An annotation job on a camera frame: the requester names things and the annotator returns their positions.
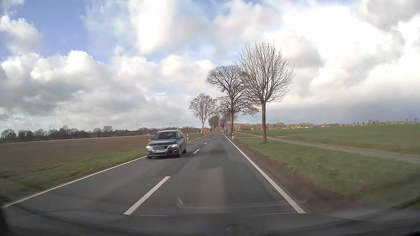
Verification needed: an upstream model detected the row of distant buildings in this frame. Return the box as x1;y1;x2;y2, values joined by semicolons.
234;119;420;131

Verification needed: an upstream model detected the green field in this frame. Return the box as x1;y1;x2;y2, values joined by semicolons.
241;123;420;156

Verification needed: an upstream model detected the grass verge with earth strip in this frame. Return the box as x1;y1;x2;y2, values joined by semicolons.
223;132;420;213

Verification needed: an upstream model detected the grey cycle path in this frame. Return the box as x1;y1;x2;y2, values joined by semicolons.
234;132;420;164

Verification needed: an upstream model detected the brown ploughed field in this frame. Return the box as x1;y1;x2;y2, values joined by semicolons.
0;135;158;174

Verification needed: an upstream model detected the distant wood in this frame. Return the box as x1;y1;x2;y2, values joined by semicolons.
0;125;197;144

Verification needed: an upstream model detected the dark grey estate car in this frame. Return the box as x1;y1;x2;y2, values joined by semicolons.
146;129;187;159

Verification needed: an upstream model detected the row of bare trees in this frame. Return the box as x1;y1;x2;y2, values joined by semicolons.
208;111;239;133

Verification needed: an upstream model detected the tall bare tree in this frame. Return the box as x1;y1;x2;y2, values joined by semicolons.
236;41;296;143

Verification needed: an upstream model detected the grey asphalt road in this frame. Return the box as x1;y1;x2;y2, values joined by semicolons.
3;132;306;217

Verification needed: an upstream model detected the car's own bonnet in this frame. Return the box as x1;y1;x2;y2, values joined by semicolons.
0;196;420;236

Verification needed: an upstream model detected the broad bare tree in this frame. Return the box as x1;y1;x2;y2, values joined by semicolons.
206;64;260;137

